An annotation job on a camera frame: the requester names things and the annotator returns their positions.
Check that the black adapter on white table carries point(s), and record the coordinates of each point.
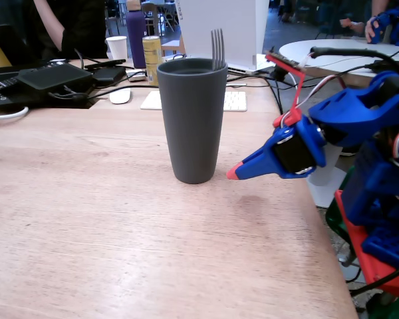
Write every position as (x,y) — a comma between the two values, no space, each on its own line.
(394,67)

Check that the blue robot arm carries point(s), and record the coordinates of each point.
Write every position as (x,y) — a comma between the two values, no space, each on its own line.
(359,109)

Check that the red wrist camera mount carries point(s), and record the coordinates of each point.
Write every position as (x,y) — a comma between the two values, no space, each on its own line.
(291,119)

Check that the white upright panel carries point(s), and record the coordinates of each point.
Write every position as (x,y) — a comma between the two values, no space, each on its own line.
(242,30)

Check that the person in dark shirt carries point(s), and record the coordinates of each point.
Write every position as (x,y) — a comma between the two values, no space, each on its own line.
(83,26)

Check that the white table pedestal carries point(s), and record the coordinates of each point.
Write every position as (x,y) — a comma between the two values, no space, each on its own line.
(329,186)

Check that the blue gripper body black motor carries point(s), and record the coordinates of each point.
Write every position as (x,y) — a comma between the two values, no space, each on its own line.
(292,153)

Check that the white paper cup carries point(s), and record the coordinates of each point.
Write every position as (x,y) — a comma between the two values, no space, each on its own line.
(117,46)

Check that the white round table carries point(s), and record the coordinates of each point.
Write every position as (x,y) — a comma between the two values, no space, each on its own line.
(319,50)

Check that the black flat box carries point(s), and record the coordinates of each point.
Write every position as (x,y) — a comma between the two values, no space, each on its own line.
(53,78)

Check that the green table clamp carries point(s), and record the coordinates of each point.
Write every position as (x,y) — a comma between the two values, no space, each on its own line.
(336,219)
(395,307)

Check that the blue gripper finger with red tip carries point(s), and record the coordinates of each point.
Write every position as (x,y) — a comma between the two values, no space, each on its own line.
(266,148)
(259,169)

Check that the background hand holding robot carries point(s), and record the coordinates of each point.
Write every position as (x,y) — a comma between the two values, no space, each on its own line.
(372,30)

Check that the red robot base plate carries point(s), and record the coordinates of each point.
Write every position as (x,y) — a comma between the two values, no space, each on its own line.
(369,266)

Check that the black phone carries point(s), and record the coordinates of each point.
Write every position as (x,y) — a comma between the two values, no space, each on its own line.
(104,64)

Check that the white background chair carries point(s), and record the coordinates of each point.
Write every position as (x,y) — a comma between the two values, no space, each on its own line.
(153,16)

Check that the background person hand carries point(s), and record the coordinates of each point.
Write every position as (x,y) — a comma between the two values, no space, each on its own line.
(354,26)

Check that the white computer mouse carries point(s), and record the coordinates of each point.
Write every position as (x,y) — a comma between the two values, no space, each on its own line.
(120,96)

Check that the tall gray cup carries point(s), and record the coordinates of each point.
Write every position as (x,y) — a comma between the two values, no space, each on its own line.
(193,133)

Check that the bare forearm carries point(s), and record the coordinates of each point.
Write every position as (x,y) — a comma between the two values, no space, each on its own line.
(50,23)

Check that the white keyboard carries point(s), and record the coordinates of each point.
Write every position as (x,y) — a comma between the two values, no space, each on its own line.
(234,101)

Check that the purple bottle with wooden cap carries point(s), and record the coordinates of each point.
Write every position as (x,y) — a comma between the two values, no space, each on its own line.
(136,36)

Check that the black laptop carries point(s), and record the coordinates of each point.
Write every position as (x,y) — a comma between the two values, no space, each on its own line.
(0,89)

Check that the blue background robot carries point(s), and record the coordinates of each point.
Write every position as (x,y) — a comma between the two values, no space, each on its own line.
(397,26)

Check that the yellow drink can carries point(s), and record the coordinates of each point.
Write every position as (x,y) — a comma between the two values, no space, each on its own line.
(153,56)

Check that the black power adapter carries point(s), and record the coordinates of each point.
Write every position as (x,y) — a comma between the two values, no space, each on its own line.
(109,75)

